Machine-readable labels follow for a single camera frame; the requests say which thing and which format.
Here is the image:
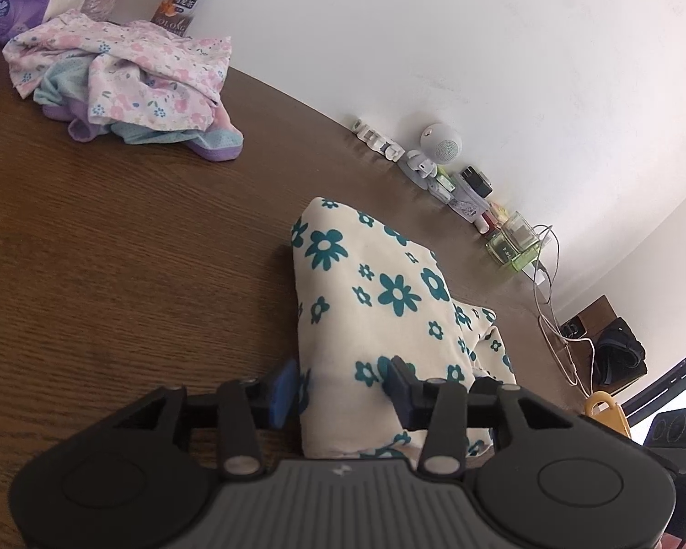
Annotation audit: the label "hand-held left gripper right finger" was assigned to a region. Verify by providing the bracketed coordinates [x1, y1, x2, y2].
[390, 355, 575, 478]

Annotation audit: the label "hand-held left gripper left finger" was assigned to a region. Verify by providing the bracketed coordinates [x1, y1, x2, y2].
[111, 357, 299, 478]

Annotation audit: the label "cream dress with teal flowers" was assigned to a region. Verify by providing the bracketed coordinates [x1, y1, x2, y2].
[290, 197, 518, 461]

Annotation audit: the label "pile of pastel clothes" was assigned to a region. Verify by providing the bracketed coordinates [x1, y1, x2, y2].
[33, 60, 245, 164]

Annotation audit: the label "yellow mug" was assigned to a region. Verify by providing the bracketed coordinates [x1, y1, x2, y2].
[584, 392, 632, 441]

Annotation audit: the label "black bag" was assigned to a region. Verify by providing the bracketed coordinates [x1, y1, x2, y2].
[591, 317, 647, 393]

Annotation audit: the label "green spray bottle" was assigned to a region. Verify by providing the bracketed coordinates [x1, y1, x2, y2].
[506, 240, 541, 274]

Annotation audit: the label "square glass cup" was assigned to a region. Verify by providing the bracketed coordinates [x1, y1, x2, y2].
[486, 211, 538, 269]

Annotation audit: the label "white robot-shaped speaker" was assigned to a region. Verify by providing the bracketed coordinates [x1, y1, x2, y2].
[400, 122, 464, 191]

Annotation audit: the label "white plastic clips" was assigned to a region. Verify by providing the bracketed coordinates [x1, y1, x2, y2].
[351, 119, 406, 162]

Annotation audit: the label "pink floral garment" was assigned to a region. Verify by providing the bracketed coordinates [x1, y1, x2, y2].
[3, 10, 232, 132]

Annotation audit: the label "black door frame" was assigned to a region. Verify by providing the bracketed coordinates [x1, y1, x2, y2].
[606, 340, 686, 430]

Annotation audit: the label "beige charging cable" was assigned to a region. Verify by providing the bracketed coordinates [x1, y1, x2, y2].
[537, 314, 584, 390]

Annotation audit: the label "white charging cable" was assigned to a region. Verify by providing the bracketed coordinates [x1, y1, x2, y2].
[531, 224, 595, 395]

